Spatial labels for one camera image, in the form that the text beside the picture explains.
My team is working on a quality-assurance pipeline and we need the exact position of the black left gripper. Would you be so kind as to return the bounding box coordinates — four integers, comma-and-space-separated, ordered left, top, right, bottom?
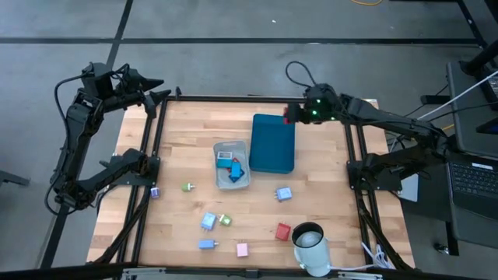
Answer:
111, 68, 173, 119

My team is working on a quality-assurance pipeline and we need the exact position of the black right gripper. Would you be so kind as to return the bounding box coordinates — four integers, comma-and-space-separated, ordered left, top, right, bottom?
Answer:
288, 82, 345, 125

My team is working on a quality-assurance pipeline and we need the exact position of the teal plastic bin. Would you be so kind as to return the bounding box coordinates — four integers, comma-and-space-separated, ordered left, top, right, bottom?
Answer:
248, 113, 296, 175

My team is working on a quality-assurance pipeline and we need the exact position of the pale blue wall charger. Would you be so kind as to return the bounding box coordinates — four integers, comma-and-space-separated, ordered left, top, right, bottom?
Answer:
274, 186, 294, 203
199, 212, 218, 233

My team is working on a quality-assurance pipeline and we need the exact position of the dark blue wall charger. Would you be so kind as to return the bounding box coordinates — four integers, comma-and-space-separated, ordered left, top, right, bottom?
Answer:
228, 166, 247, 184

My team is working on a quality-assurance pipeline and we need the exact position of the white plastic bin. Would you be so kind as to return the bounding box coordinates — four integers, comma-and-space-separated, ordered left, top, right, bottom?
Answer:
212, 140, 252, 192

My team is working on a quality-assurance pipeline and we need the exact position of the white paper sheet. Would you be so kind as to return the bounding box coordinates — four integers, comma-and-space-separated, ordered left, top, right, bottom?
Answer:
399, 173, 419, 204

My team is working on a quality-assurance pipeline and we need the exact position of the pale cylindrical cup black rim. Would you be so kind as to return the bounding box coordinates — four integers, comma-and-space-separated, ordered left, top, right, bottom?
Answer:
291, 221, 333, 278

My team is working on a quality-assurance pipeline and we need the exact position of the black desk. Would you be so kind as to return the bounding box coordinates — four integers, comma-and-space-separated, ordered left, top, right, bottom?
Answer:
445, 60, 498, 250

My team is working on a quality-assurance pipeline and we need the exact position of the black laptop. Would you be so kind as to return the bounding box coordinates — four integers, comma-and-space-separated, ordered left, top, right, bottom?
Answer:
447, 155, 498, 221

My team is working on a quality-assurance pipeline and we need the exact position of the black monitor stand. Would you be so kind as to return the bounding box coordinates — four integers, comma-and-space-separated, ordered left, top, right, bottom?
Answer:
457, 0, 498, 77

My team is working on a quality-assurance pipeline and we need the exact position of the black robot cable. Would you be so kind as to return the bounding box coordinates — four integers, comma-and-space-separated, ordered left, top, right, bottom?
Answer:
53, 72, 94, 129
285, 60, 317, 89

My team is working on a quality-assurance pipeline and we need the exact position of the black aluminium table frame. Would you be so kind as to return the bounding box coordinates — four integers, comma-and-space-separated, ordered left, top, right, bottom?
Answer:
87, 86, 416, 273

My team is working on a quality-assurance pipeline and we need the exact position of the white desk cable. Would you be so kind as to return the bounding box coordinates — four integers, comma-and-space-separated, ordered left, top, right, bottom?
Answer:
418, 69, 498, 121

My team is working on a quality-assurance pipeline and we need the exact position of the white cable bundle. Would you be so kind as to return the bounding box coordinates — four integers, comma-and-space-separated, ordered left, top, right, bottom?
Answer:
329, 240, 398, 273

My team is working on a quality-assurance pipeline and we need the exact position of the silver camera mount bar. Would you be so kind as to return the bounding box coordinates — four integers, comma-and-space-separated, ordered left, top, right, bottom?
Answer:
120, 265, 384, 280

